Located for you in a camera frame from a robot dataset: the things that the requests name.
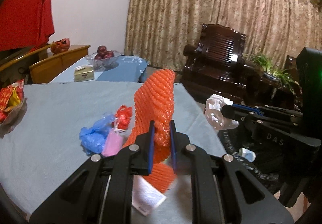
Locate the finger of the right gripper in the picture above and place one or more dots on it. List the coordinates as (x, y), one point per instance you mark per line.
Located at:
(231, 113)
(264, 111)

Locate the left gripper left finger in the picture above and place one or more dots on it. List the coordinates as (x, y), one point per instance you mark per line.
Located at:
(100, 190)

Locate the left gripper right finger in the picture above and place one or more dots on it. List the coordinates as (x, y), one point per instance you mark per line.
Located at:
(223, 190)

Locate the white tissue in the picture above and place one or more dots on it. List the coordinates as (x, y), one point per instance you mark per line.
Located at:
(213, 113)

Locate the white printed paper sheet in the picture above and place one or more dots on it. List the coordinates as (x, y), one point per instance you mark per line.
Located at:
(145, 197)

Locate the blue plastic bag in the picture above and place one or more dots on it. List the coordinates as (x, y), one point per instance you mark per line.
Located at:
(93, 139)

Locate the orange foam net sleeve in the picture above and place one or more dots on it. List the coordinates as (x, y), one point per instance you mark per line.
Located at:
(154, 100)

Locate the small red net piece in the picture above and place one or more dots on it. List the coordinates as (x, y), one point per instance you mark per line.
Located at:
(123, 116)

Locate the black lined trash bin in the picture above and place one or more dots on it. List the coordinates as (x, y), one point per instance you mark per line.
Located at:
(270, 180)

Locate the dark wooden side table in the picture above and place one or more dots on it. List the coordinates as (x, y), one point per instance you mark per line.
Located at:
(260, 91)

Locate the green potted plant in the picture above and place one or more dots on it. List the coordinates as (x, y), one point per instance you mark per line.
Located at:
(268, 68)

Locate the dark wooden armchair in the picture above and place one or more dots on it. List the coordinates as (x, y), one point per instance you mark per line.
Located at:
(216, 64)

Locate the light blue tablecloth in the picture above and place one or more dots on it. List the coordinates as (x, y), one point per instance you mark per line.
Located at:
(42, 148)

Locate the patterned beige curtain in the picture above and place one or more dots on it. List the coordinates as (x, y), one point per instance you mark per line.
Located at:
(158, 30)

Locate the blue cloth side table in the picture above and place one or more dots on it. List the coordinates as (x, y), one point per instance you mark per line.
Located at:
(127, 69)

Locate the cream tissue box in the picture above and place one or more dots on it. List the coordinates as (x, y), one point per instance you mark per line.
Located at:
(83, 73)

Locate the glass fruit bowl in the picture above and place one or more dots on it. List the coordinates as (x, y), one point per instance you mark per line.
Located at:
(103, 63)

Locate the red snack packets bowl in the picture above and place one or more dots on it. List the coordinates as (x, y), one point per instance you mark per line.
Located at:
(12, 99)

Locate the dark red apples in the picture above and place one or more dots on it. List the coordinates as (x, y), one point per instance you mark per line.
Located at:
(103, 53)

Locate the wooden curved chair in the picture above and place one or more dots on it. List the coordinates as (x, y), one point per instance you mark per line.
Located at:
(39, 66)

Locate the red orange bag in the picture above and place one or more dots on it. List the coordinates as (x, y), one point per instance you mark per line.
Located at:
(60, 46)

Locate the red cloth cover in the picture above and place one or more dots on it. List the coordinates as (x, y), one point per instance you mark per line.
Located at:
(25, 23)

